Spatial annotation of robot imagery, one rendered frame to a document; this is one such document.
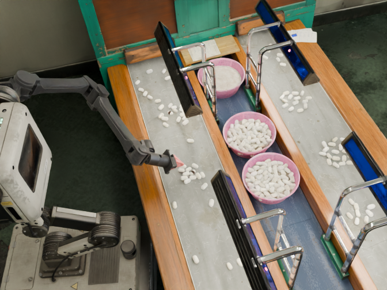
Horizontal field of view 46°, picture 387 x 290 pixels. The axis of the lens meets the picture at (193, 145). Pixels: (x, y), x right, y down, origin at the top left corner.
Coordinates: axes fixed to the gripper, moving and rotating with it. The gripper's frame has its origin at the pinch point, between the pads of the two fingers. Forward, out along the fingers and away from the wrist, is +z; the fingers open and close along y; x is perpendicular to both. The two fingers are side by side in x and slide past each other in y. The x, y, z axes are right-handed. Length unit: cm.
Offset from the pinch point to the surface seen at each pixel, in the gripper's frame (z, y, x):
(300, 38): 74, 66, -56
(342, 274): 43, -68, -23
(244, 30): 48, 80, -40
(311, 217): 47, -39, -21
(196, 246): 0.9, -37.9, 9.7
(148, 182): -9.4, -0.5, 15.3
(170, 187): -0.8, -5.2, 11.2
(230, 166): 20.6, -5.1, -10.2
